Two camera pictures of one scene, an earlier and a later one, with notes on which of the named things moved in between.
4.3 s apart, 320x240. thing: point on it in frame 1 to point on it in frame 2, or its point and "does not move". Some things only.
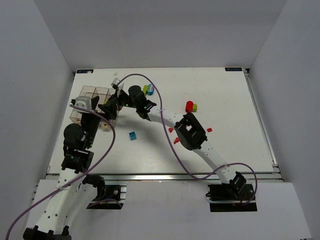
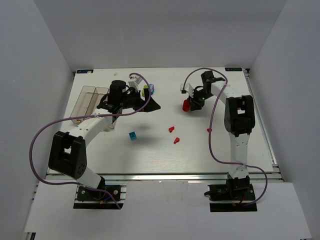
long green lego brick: [145, 89] does not move
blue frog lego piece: [150, 89] does not move
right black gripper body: [116, 101] to [194, 103]
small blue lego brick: [132, 136] does not move
